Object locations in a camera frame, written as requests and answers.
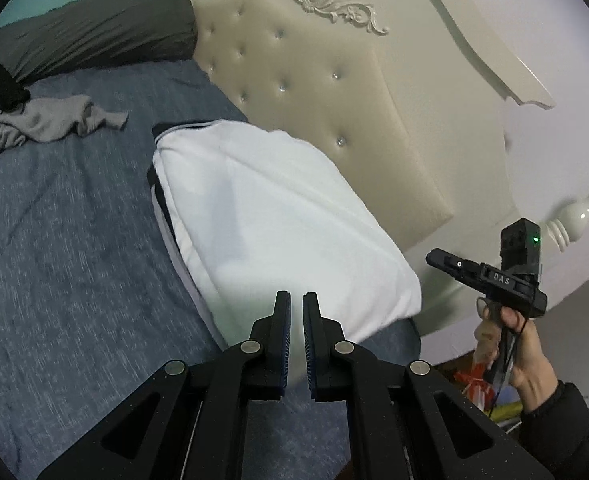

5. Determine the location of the white black-collared polo shirt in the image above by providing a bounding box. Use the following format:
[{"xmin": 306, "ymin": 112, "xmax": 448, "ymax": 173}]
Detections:
[{"xmin": 151, "ymin": 118, "xmax": 423, "ymax": 346}]

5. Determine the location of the person's right forearm black sleeve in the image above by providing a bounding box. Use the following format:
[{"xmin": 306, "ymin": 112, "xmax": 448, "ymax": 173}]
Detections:
[{"xmin": 518, "ymin": 380, "xmax": 589, "ymax": 479}]

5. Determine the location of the folded clothes stack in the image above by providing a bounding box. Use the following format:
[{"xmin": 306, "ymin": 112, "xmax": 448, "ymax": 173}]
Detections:
[{"xmin": 147, "ymin": 166, "xmax": 228, "ymax": 350}]

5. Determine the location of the person's right hand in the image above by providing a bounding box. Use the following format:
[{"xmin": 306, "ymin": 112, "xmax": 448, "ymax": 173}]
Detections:
[{"xmin": 473, "ymin": 298, "xmax": 559, "ymax": 413}]

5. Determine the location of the cardboard box clutter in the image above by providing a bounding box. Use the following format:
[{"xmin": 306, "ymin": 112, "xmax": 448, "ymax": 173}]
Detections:
[{"xmin": 437, "ymin": 352, "xmax": 523, "ymax": 434}]

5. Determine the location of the blue patterned bed sheet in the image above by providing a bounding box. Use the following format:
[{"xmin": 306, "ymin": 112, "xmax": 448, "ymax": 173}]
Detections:
[{"xmin": 0, "ymin": 61, "xmax": 420, "ymax": 479}]

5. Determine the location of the cream tufted headboard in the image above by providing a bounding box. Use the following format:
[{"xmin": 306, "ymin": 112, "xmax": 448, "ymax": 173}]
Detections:
[{"xmin": 190, "ymin": 0, "xmax": 589, "ymax": 334}]

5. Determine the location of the grey knit sweater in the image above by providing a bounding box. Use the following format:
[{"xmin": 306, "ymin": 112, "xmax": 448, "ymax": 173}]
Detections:
[{"xmin": 0, "ymin": 94, "xmax": 128, "ymax": 153}]

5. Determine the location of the dark grey long pillow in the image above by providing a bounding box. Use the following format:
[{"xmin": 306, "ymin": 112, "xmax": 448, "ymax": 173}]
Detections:
[{"xmin": 0, "ymin": 0, "xmax": 198, "ymax": 84}]

